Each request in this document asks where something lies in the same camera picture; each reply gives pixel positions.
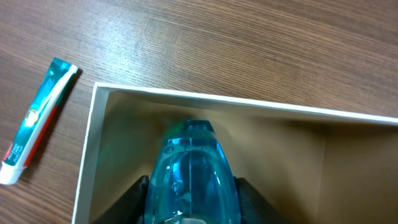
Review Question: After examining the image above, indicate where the white cardboard box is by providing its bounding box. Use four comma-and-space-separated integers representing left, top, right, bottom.
72, 82, 397, 223

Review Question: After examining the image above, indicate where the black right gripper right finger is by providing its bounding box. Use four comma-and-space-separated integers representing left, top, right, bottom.
234, 177, 290, 224

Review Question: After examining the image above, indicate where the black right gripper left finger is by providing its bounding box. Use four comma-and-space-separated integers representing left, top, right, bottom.
93, 175, 149, 224

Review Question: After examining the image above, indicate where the blue liquid bottle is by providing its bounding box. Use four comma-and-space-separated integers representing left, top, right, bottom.
144, 119, 241, 223

